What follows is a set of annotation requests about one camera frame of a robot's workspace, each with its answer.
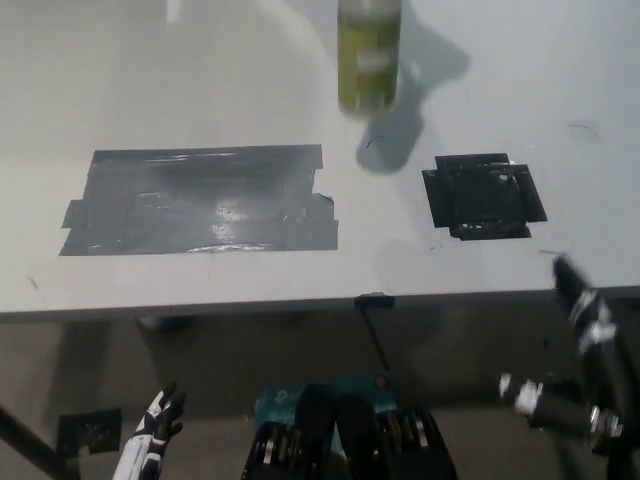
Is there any teal router box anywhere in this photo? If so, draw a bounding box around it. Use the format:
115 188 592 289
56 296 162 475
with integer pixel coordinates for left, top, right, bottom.
253 371 399 451

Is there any large grey duct tape patch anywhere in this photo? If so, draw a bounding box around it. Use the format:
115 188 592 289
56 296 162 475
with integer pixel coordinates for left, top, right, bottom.
58 143 340 257

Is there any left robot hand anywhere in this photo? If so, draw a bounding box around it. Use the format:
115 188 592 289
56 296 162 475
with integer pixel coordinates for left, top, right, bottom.
113 382 188 480

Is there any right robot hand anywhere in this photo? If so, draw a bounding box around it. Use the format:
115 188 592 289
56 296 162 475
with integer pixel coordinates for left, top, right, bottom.
498 253 640 454

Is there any black table leg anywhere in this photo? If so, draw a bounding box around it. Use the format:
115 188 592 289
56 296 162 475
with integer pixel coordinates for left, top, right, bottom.
0 399 82 480

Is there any green label spray bottle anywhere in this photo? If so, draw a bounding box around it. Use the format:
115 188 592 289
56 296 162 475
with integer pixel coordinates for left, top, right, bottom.
335 0 404 118

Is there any black cable under table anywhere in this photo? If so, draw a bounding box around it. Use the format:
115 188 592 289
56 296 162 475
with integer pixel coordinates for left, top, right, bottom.
358 304 391 375

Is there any black floor tape patch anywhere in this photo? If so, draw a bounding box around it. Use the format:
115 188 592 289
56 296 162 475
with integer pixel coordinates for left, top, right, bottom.
56 407 124 456

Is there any black tape square spot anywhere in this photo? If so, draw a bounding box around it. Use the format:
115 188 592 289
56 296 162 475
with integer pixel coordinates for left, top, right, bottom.
421 152 548 243

